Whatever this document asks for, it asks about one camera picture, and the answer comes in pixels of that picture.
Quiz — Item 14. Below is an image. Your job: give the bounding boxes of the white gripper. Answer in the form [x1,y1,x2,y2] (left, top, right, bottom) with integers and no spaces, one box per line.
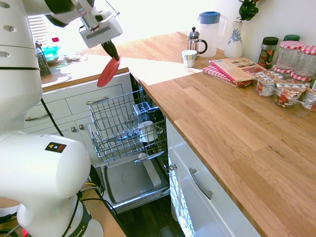
[79,18,123,62]

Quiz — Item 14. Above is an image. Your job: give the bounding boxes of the red round plate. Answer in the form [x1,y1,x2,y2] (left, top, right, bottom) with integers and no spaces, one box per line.
[97,56,121,87]

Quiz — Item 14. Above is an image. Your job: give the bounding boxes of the grey dishwasher door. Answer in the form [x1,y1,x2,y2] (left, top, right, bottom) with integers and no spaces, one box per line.
[95,150,171,214]

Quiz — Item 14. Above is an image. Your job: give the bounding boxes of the small glass jar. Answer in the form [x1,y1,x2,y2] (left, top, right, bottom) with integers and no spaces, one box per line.
[61,48,82,63]

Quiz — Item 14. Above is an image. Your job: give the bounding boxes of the white kitchen cabinet with drawers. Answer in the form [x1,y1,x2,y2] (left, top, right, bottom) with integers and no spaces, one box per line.
[24,71,136,165]

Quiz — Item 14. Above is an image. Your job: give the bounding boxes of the bottle with red cap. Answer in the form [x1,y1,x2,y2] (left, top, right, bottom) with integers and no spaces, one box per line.
[40,37,61,66]

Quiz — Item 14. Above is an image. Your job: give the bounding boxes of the clear drinking glass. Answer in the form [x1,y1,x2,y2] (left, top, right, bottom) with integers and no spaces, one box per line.
[133,102,151,124]

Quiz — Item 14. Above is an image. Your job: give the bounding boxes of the metal box grater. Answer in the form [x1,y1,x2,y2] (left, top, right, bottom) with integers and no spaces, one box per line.
[35,43,53,78]

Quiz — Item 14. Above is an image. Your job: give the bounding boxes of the dark mug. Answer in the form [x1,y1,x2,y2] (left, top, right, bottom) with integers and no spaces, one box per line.
[147,106,163,124]

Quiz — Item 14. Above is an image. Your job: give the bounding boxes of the white window blind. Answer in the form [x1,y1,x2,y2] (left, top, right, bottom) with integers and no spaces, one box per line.
[27,14,49,42]

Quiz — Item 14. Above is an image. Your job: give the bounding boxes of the small white paper cup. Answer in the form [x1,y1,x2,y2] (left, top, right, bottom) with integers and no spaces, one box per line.
[181,49,198,68]

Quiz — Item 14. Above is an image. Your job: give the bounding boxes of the glass French press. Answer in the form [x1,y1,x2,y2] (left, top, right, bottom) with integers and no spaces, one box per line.
[187,26,208,60]

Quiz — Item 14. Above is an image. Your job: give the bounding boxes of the white mug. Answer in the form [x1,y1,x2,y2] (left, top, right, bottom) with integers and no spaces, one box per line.
[137,120,160,144]

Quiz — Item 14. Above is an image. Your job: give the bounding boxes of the clear pitcher with blue lid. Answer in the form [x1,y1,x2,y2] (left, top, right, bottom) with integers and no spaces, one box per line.
[197,10,228,58]

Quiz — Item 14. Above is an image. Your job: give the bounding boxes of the red checkered book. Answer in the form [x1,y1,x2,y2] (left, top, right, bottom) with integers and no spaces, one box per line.
[202,65,255,88]

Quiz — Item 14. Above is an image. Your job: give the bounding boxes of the white vase with blue print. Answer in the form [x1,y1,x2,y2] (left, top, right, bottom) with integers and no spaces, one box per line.
[224,20,245,59]

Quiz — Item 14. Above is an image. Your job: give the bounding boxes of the cookbook with food photos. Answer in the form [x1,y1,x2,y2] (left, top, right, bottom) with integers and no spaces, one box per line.
[209,57,269,83]

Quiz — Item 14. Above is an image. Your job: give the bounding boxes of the dark jar with black lid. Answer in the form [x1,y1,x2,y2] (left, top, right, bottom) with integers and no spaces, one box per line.
[257,37,279,70]

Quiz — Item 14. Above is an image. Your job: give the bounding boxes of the glass jar red checkered lid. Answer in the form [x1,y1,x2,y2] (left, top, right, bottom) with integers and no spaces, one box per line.
[295,45,316,78]
[289,71,313,84]
[272,65,295,75]
[276,40,305,71]

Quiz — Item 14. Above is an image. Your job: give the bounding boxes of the white cabinet under wooden counter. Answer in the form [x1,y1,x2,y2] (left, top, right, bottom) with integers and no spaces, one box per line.
[164,117,256,237]

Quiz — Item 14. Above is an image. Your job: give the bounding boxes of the clear plastic tray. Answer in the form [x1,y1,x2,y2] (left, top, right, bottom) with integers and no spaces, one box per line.
[253,74,316,114]

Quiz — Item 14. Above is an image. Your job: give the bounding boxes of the metal drawer handle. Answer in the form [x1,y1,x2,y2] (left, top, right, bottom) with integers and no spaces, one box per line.
[188,167,214,200]
[25,113,54,122]
[86,96,110,106]

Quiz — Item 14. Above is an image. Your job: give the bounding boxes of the upper wire dishwasher rack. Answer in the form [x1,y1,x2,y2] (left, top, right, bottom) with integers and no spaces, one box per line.
[88,89,154,143]

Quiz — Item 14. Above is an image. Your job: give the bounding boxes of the wire dishwasher rack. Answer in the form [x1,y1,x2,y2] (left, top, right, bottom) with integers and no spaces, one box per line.
[92,118,171,165]
[88,89,154,143]

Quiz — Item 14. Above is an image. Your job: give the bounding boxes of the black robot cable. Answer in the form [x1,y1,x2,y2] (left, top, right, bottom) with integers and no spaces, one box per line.
[40,98,65,137]

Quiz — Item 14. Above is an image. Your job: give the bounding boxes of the lower wire dishwasher rack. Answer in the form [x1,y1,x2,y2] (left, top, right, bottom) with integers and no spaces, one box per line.
[92,118,171,165]

